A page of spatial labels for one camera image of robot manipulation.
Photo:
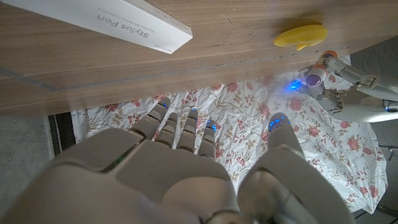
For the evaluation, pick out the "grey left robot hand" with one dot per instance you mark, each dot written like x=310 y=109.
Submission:
x=367 y=99

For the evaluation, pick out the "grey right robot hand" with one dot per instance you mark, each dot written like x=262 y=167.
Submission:
x=149 y=174

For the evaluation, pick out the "orange and white glue stick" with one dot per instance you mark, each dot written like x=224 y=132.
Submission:
x=315 y=76

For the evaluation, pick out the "yellow toy banana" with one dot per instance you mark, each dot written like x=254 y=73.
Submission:
x=301 y=35

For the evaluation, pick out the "floral backdrop cloth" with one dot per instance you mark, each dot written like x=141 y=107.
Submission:
x=248 y=140

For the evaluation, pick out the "white stylus pen box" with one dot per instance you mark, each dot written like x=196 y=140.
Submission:
x=102 y=18

